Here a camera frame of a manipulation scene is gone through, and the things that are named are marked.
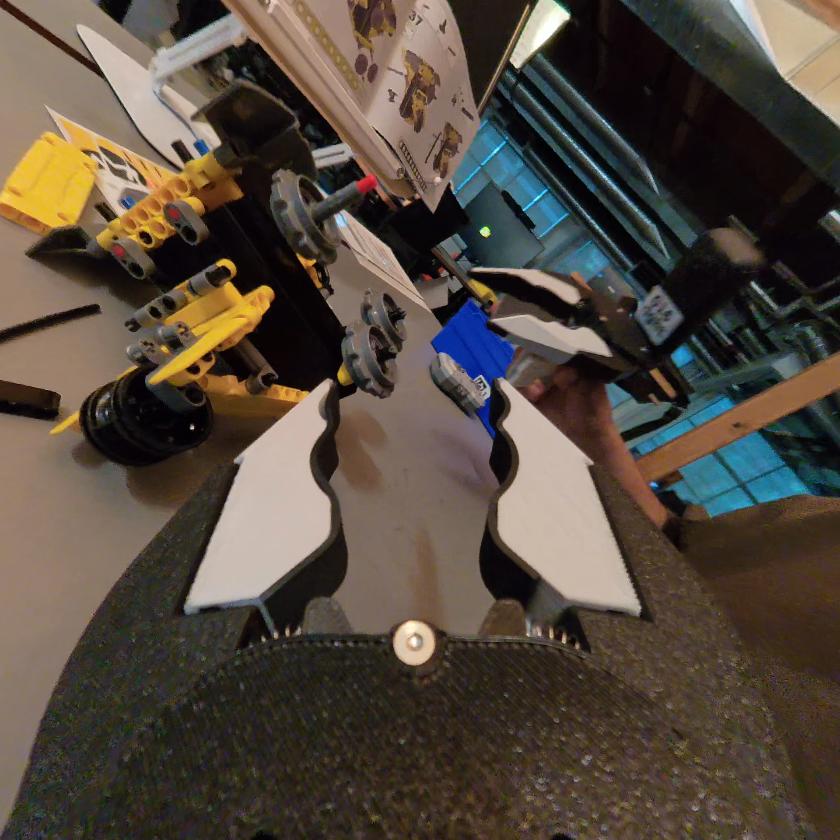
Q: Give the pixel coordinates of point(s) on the grey toy wheel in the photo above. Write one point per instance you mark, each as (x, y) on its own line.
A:
(371, 358)

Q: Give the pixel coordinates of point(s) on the yellow toy panel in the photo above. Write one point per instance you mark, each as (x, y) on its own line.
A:
(46, 184)

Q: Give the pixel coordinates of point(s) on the black toy axle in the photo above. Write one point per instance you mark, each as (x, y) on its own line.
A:
(52, 321)

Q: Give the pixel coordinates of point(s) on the yellow grey sticker sheet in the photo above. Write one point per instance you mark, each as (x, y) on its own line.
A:
(111, 157)

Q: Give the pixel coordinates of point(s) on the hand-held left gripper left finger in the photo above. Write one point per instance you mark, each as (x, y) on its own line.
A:
(269, 525)

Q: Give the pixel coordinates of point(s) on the white printed paper sheet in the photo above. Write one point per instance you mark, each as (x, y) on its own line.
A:
(380, 259)

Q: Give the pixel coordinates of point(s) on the yellow toy vehicle model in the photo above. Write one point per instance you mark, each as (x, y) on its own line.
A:
(275, 295)

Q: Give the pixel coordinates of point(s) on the person's right forearm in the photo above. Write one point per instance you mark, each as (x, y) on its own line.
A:
(630, 479)

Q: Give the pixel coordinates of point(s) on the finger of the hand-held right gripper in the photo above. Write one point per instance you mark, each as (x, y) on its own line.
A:
(551, 338)
(531, 282)

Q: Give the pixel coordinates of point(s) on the open instruction booklet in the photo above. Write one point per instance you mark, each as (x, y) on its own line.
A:
(407, 65)

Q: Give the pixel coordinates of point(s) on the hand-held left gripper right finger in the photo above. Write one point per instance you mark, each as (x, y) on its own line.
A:
(564, 525)

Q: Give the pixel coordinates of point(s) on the long wooden beam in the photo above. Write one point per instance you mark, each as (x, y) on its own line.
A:
(735, 420)

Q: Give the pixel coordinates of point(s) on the silver ventilation duct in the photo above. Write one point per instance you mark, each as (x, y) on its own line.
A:
(722, 65)

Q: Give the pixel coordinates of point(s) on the grey toy battery box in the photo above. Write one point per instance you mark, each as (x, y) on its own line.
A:
(456, 380)

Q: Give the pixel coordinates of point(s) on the blue plastic bin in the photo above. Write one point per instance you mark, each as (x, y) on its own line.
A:
(472, 334)

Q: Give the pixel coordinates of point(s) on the dark monitor green sticker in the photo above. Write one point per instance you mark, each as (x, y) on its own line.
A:
(505, 223)

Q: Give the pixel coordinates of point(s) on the black toy beam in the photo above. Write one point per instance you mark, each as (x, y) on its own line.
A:
(29, 399)

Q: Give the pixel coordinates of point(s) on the person's right hand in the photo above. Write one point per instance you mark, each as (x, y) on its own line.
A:
(577, 407)

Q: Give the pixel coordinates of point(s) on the white book stand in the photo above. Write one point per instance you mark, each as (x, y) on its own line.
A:
(131, 85)

